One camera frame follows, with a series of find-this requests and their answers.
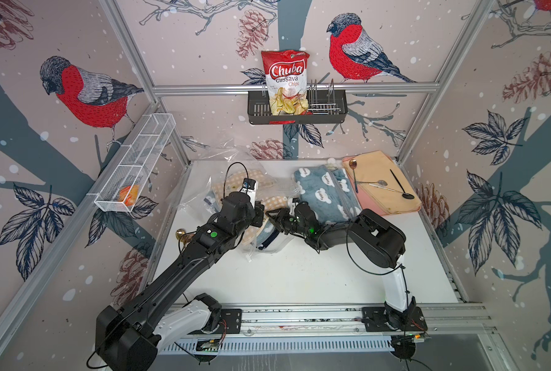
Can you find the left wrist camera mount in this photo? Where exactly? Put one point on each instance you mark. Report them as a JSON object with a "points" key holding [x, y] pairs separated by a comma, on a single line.
{"points": [[249, 187]]}

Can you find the beige folded cloth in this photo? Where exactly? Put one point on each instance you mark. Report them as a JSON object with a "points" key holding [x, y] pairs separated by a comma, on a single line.
{"points": [[382, 178]]}

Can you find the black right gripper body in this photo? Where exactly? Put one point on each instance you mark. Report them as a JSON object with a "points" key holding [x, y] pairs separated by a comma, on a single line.
{"points": [[290, 226]]}

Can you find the dark grey wall rack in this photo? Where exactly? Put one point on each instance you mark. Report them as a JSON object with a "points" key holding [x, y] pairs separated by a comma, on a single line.
{"points": [[316, 107]]}

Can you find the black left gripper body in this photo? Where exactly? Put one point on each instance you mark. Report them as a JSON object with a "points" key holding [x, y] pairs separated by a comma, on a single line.
{"points": [[252, 217]]}

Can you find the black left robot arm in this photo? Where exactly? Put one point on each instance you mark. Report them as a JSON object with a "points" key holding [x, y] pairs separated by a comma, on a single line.
{"points": [[129, 338]]}

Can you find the clear plastic vacuum bag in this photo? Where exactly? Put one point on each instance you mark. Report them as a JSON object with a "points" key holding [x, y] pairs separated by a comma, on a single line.
{"points": [[226, 174]]}

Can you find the beige checkered blanket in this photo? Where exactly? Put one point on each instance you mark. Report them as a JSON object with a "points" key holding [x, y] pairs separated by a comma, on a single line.
{"points": [[271, 192]]}

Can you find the black spoon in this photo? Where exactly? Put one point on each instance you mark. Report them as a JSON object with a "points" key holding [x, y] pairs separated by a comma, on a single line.
{"points": [[403, 191]]}

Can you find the red cassava chips bag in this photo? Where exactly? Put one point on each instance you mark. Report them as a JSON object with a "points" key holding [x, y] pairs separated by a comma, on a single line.
{"points": [[286, 81]]}

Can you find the silver spoon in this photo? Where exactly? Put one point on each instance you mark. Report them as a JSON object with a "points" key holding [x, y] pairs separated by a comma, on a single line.
{"points": [[374, 183]]}

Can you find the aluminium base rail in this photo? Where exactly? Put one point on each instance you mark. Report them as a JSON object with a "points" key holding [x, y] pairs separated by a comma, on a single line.
{"points": [[356, 319]]}

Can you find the orange item in basket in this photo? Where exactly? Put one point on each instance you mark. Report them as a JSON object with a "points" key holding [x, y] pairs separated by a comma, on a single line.
{"points": [[128, 195]]}

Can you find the teal cloud pattern blanket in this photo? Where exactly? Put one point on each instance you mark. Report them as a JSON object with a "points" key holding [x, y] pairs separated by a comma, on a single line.
{"points": [[328, 192]]}

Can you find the white wire mesh basket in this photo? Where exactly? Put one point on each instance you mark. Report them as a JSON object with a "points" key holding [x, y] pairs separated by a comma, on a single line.
{"points": [[137, 163]]}

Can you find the gold spoon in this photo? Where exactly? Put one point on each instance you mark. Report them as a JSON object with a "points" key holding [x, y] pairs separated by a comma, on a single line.
{"points": [[182, 236]]}

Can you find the rainbow metallic spoon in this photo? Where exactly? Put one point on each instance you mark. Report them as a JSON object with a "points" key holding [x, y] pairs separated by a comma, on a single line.
{"points": [[353, 165]]}

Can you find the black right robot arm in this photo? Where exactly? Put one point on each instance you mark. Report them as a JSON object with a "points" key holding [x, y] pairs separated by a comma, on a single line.
{"points": [[381, 242]]}

